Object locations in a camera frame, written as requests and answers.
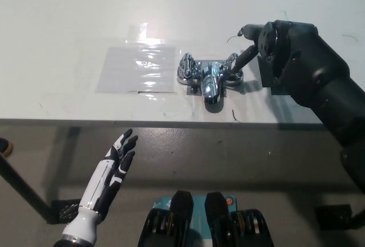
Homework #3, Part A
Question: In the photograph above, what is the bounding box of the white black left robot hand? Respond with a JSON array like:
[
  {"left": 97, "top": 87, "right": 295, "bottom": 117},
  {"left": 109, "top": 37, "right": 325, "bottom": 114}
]
[{"left": 77, "top": 128, "right": 139, "bottom": 221}]

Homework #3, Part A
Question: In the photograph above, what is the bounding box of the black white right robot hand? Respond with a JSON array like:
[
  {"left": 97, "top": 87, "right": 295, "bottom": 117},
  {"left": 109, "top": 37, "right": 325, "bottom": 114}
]
[{"left": 230, "top": 19, "right": 289, "bottom": 73}]

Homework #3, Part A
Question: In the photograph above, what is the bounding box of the chrome faucet lever handle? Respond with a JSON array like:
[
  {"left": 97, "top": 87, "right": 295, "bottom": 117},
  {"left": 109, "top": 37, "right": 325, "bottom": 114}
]
[
  {"left": 179, "top": 52, "right": 196, "bottom": 77},
  {"left": 224, "top": 52, "right": 243, "bottom": 78}
]

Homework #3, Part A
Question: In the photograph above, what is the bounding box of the chrome faucet body with spout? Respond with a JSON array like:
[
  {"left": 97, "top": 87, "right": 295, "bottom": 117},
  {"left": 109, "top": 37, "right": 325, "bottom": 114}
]
[{"left": 176, "top": 60, "right": 245, "bottom": 104}]

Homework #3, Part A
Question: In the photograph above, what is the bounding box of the black tape square patch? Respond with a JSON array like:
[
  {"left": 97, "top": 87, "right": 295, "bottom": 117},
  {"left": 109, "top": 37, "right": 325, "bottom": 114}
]
[{"left": 257, "top": 55, "right": 297, "bottom": 97}]

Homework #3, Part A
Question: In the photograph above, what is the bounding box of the black floor foot plate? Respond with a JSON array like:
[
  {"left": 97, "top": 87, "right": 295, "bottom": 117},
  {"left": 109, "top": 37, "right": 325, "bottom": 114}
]
[
  {"left": 50, "top": 199, "right": 82, "bottom": 225},
  {"left": 314, "top": 204, "right": 352, "bottom": 226}
]

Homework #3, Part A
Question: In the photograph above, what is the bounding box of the black shoe with tan sole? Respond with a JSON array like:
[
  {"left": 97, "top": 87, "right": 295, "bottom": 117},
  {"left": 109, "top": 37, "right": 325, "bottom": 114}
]
[{"left": 0, "top": 137, "right": 14, "bottom": 158}]

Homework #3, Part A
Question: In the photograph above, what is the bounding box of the black metal frame bar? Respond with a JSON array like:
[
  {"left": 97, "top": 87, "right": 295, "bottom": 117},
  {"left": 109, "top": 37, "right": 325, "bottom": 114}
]
[{"left": 0, "top": 152, "right": 54, "bottom": 224}]

